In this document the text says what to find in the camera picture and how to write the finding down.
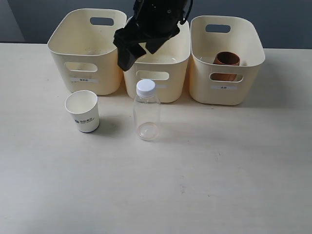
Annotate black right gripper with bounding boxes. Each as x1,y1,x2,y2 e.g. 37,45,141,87
113,0,193,71

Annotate clear plastic bottle white cap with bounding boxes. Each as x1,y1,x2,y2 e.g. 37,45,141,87
133,79,160,141

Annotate white paper cup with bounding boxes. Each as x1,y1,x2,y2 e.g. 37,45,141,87
64,90,99,133

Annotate brown wooden cup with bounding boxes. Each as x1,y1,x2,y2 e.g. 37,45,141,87
211,51,240,81

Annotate middle cream plastic bin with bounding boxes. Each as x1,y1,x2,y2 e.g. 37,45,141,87
124,22,191,103

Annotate cream plastic bin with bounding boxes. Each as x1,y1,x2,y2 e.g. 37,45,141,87
124,22,191,103
47,8,127,96
189,15,266,106

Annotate left cream plastic bin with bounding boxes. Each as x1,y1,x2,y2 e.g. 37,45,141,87
47,8,127,96

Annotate right cream plastic bin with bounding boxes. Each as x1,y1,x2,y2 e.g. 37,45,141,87
189,15,266,106

